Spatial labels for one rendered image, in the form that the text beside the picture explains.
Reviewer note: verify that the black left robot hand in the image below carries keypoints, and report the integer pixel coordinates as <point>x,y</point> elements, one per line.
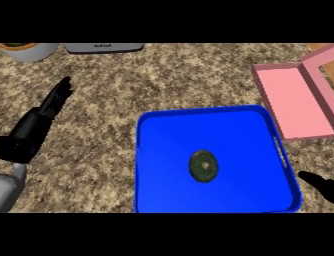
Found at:
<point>27,133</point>

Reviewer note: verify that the pink cardboard box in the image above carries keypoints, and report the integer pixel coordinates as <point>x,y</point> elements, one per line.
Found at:
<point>303,100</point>

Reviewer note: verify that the grey flat appliance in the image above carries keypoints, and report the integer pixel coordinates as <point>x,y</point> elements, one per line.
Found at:
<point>103,48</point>

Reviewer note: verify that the dark green squash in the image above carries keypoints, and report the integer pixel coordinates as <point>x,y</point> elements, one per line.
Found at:
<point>202,165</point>

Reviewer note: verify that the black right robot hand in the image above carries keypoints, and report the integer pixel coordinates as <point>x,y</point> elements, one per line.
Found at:
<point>332,191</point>

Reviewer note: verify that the blue plastic tray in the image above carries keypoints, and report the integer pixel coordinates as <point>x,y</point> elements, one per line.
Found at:
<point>214,160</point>

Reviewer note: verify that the grey plant pot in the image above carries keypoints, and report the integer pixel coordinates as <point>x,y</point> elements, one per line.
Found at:
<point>30,51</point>

